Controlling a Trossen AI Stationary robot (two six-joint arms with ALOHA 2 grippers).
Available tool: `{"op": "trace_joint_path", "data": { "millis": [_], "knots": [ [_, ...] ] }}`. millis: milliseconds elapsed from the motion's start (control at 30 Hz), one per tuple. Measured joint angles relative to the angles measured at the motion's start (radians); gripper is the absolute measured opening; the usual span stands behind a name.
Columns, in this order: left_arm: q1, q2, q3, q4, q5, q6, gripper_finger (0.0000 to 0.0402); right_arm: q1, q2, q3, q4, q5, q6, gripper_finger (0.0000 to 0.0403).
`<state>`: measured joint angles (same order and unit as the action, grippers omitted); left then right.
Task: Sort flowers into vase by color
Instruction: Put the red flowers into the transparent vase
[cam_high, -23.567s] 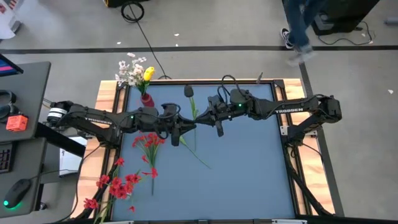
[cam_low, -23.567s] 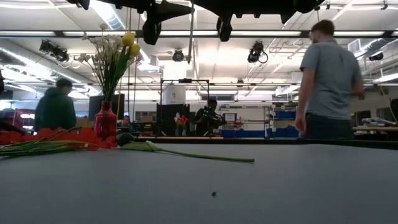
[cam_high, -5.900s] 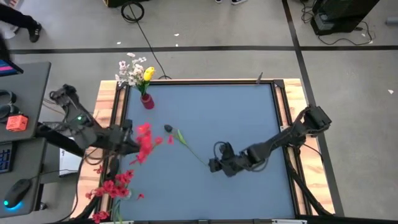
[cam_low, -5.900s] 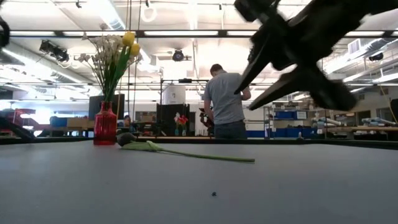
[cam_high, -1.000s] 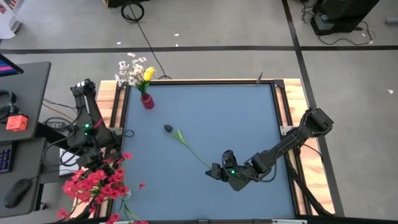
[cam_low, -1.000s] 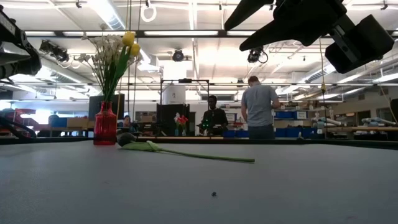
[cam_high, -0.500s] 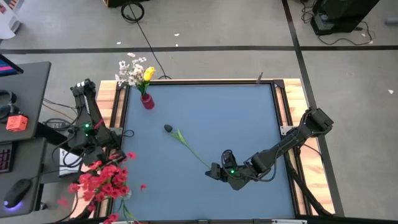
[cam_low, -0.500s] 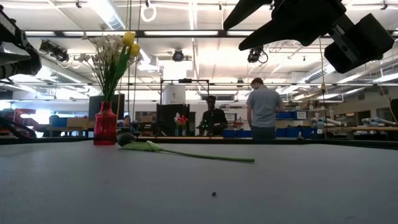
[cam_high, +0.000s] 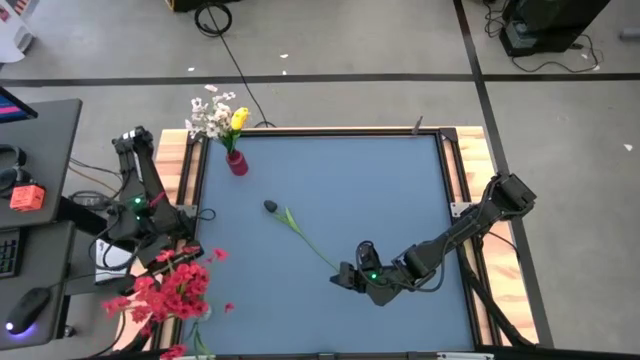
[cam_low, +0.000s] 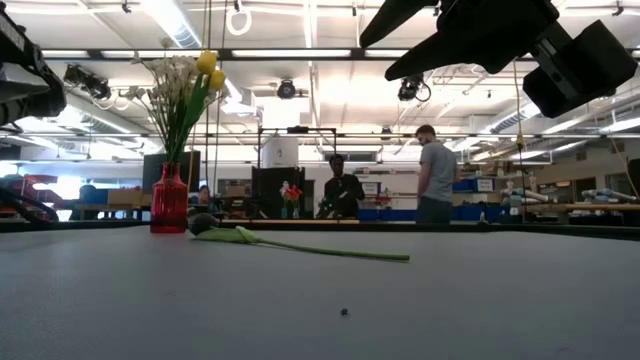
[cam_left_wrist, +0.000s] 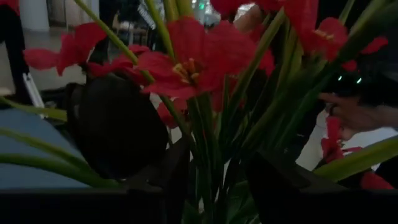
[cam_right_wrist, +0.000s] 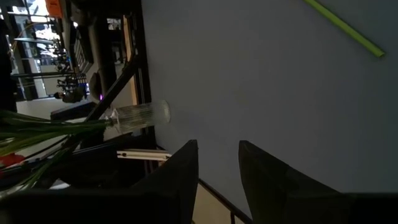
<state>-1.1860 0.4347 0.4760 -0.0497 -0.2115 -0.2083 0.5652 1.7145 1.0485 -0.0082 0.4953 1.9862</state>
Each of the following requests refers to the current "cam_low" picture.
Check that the blue-framed white sign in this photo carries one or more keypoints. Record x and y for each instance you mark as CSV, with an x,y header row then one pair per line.
x,y
373,188

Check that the red storage rack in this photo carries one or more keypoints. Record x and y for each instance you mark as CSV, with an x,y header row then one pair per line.
x,y
42,180

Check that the blue shelf bins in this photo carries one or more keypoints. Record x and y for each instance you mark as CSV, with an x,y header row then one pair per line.
x,y
475,185

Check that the cardboard box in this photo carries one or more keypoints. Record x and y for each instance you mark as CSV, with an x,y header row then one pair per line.
x,y
119,196

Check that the red glass vase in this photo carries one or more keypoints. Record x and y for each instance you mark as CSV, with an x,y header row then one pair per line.
x,y
170,200

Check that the black ceiling-mounted camera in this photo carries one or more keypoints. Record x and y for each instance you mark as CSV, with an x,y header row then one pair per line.
x,y
286,90
90,84
410,91

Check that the dark artificial tulip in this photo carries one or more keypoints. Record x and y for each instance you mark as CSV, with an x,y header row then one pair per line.
x,y
200,223

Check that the person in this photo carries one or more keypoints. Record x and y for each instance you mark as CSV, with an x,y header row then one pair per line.
x,y
345,190
437,172
203,195

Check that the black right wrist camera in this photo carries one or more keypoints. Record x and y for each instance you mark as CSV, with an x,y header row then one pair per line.
x,y
580,70

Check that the yellow artificial tulip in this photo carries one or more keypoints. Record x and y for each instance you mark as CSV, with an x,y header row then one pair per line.
x,y
216,80
206,61

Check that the black rectangular frame rig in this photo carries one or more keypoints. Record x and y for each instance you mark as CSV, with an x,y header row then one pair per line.
x,y
320,130

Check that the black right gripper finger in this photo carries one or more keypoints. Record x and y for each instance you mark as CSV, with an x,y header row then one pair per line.
x,y
435,55
395,15

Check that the wooden background table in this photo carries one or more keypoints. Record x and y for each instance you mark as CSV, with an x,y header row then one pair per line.
x,y
600,206

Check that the black background monitor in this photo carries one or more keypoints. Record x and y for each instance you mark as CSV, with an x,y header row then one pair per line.
x,y
150,172

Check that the white cylindrical tank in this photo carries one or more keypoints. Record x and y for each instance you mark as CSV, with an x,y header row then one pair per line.
x,y
280,150

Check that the blue storage bins row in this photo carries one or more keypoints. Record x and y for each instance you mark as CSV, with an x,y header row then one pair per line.
x,y
475,214

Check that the black overhead light bar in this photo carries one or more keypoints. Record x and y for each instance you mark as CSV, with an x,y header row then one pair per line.
x,y
225,54
490,135

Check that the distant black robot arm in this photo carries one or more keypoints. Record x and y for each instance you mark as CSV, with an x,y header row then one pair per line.
x,y
327,206

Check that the distant vase with flowers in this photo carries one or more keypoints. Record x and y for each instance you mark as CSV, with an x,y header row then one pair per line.
x,y
293,192

